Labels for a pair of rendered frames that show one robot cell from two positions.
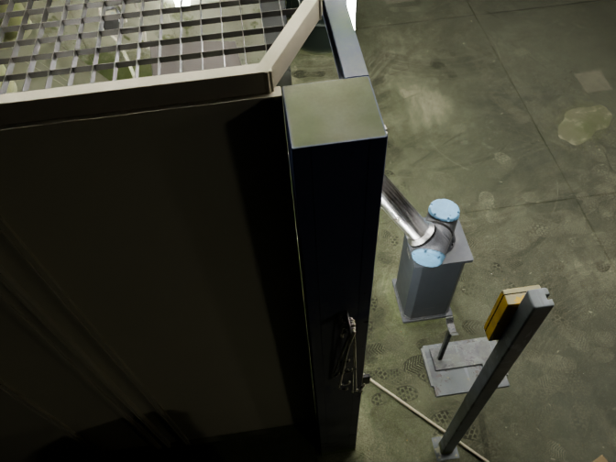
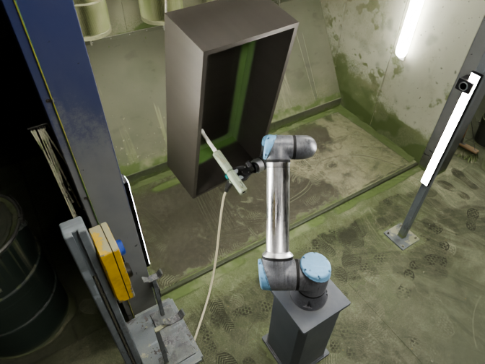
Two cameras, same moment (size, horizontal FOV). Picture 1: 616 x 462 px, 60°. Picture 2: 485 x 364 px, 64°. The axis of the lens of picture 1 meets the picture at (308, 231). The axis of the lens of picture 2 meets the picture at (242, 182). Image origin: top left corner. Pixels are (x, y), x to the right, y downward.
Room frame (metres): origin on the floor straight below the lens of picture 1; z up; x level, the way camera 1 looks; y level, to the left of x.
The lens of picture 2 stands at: (0.76, -1.41, 2.43)
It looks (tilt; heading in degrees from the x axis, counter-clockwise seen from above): 44 degrees down; 61
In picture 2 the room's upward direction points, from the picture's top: 1 degrees clockwise
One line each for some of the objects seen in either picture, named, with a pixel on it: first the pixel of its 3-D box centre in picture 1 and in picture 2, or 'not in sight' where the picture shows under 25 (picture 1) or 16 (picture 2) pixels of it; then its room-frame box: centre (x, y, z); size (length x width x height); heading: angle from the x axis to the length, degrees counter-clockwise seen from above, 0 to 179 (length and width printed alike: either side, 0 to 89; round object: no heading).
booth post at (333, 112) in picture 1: (335, 349); (104, 201); (0.79, -0.06, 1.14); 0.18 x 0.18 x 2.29; 4
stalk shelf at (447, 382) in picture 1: (465, 366); (163, 339); (0.83, -0.62, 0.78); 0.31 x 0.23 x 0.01; 94
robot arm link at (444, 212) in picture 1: (441, 219); (312, 274); (1.57, -0.67, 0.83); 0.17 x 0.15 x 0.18; 152
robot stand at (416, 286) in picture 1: (428, 271); (301, 322); (1.58, -0.67, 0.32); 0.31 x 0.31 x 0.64; 4
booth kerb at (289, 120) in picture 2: not in sight; (236, 141); (2.14, 1.23, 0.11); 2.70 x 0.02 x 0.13; 4
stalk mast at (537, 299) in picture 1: (478, 395); (130, 354); (0.69, -0.63, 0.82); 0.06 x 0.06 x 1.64; 4
